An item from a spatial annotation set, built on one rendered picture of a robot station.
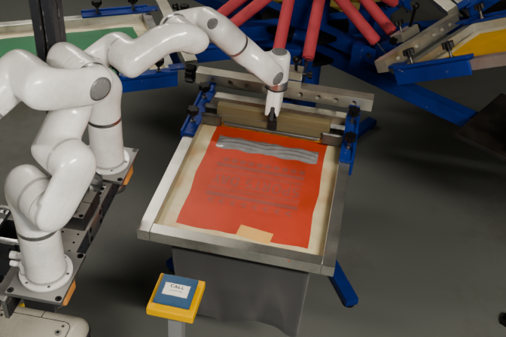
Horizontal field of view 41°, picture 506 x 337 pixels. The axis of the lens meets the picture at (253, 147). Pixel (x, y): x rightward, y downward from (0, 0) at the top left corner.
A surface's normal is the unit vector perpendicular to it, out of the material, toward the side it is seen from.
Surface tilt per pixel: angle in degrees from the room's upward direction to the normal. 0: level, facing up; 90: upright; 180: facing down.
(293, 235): 0
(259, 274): 91
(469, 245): 0
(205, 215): 0
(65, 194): 85
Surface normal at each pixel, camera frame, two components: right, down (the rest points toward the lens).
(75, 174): 0.64, 0.40
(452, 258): 0.06, -0.79
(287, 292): -0.33, 0.62
